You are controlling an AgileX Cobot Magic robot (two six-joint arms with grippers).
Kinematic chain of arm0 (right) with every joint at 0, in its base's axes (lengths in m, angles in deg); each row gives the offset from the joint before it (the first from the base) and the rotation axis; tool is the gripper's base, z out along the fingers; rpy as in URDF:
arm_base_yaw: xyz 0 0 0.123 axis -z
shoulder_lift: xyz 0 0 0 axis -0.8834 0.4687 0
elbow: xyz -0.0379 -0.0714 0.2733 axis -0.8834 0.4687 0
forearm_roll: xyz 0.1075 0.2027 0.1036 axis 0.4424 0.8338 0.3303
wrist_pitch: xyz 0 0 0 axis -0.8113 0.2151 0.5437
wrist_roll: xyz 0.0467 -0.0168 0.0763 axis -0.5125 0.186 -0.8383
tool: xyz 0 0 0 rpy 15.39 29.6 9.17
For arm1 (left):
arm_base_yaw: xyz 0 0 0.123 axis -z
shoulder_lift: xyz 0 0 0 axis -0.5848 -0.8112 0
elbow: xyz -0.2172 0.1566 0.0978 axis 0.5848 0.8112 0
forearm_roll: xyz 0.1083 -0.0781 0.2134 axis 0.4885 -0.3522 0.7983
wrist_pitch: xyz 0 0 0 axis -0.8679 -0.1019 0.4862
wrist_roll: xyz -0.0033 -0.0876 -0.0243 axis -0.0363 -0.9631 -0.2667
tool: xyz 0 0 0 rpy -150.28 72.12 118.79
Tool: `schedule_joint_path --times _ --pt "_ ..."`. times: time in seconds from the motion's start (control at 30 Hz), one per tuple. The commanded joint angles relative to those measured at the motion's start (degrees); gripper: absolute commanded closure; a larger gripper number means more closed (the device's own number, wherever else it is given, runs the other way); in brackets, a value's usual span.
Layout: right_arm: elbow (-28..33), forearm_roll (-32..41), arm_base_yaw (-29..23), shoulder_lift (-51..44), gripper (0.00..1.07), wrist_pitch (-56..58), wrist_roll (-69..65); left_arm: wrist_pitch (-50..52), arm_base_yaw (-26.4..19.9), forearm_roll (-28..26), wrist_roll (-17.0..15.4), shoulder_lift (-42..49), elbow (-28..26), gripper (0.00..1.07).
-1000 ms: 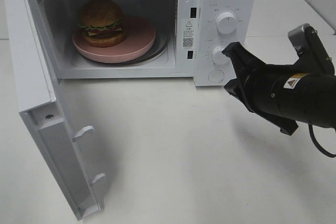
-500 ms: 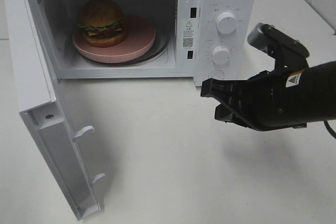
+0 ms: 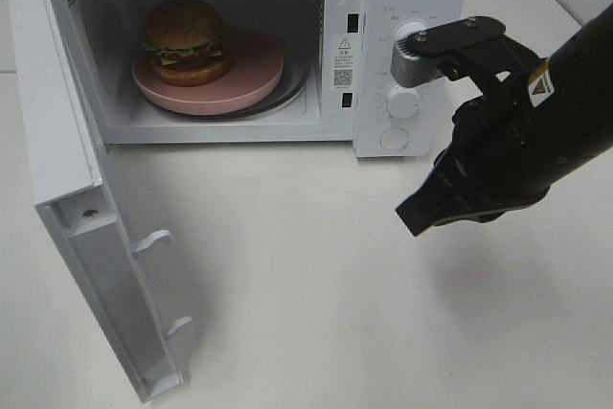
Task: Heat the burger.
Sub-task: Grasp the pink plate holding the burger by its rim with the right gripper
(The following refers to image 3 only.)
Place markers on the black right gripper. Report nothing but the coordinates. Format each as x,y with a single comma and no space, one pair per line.
496,160

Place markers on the round white door button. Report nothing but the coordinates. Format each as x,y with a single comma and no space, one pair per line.
394,139

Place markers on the white control knob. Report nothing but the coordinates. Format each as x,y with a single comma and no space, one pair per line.
403,103
411,26

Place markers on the pink round plate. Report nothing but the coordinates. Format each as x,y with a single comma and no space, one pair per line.
257,67

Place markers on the burger with lettuce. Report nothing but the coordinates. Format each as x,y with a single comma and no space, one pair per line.
183,40

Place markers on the white microwave door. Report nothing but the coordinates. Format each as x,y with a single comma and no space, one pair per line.
76,202

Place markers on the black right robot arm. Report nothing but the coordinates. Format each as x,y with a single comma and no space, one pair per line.
577,119

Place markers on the white warning label sticker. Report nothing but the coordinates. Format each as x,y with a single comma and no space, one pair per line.
342,55

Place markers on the glass microwave turntable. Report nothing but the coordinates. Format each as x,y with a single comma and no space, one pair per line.
293,79

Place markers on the white microwave oven body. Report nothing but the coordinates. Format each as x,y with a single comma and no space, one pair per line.
109,32

